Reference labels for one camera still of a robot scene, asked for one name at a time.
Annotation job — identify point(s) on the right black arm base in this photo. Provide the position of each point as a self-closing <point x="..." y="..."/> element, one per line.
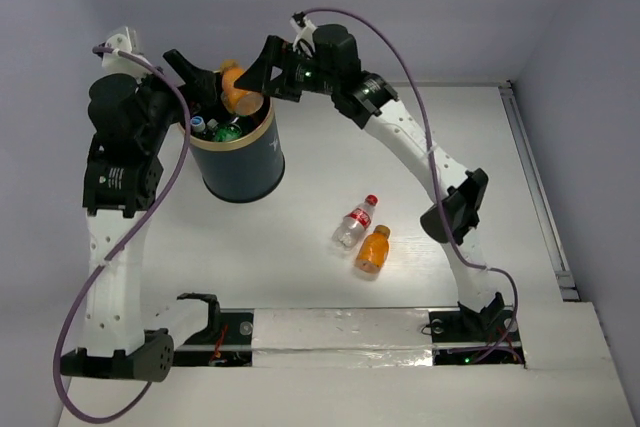
<point x="463" y="337"/>

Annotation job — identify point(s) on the clear plastic bottle white cap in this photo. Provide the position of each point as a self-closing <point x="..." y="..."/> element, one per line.
<point x="197" y="125"/>

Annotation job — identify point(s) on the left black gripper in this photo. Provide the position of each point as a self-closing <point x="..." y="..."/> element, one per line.
<point x="201" y="80"/>

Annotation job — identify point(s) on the silver foil strip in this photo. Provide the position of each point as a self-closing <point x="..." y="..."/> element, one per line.
<point x="341" y="338"/>

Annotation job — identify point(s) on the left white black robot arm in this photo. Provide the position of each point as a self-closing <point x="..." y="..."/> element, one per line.
<point x="131" y="109"/>

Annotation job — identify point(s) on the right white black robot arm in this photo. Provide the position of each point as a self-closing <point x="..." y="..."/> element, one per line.
<point x="325" y="60"/>

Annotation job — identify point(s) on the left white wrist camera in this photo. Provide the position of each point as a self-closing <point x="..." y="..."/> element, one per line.
<point x="124" y="39"/>

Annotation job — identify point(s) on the small orange bottle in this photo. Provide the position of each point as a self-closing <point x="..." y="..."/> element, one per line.
<point x="374" y="251"/>
<point x="239" y="101"/>

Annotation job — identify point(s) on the dark bin with gold rim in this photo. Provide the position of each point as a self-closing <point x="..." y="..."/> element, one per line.
<point x="246" y="169"/>

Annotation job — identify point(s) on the green plastic bottle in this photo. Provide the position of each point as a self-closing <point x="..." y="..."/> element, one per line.
<point x="224" y="132"/>

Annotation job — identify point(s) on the clear bottle red label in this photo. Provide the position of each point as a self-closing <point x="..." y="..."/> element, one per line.
<point x="355" y="224"/>

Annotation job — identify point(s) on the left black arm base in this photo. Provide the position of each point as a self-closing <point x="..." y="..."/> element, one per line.
<point x="231" y="346"/>

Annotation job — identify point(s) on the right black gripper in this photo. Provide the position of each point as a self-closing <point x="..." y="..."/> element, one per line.
<point x="259" y="76"/>

